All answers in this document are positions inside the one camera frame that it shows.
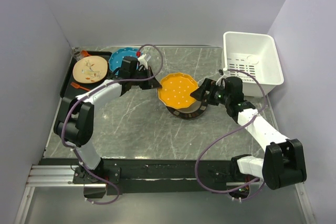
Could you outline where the brown rimmed beige plate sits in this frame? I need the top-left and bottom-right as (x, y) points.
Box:
(166, 101), (208, 120)

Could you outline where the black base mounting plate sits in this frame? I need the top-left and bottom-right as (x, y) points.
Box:
(39, 157), (260, 196)

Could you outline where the orange polka dot plate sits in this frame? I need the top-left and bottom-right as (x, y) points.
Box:
(157, 72), (198, 109)

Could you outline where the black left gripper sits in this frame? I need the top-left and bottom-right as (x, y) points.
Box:
(130, 66), (162, 90)

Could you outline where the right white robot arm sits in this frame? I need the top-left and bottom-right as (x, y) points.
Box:
(191, 77), (307, 190)

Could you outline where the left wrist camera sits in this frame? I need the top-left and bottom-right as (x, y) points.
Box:
(138, 54), (151, 69)

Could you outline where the blue polka dot plate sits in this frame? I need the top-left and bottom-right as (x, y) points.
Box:
(108, 47), (138, 72)

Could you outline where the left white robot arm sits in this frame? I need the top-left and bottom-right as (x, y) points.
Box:
(54, 55), (161, 183)

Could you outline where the aluminium rail frame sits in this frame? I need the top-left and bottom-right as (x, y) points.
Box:
(14, 163), (79, 224)

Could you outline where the orange plastic spoon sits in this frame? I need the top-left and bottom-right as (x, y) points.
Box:
(79, 50), (91, 59)

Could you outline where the white plastic bin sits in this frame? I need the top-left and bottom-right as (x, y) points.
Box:
(222, 31), (284, 98)

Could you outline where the clear glass cup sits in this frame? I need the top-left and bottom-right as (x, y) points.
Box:
(71, 48), (82, 61)

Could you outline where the floral beige plate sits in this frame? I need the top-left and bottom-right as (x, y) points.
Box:
(72, 56), (108, 84)

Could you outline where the orange plastic fork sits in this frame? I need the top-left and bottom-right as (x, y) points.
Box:
(70, 82), (90, 91)

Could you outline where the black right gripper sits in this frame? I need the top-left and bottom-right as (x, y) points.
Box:
(190, 78), (231, 106)

